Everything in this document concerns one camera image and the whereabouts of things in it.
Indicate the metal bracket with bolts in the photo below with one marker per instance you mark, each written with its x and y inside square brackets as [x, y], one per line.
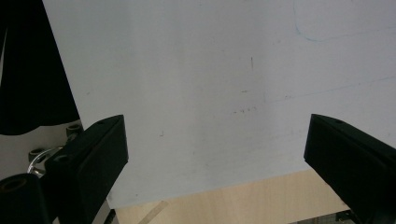
[39, 155]

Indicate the dark cloth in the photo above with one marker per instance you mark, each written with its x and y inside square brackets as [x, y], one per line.
[31, 77]

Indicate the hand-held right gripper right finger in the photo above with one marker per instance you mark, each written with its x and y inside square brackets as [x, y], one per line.
[351, 158]

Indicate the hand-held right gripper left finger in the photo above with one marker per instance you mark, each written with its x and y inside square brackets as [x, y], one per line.
[90, 161]

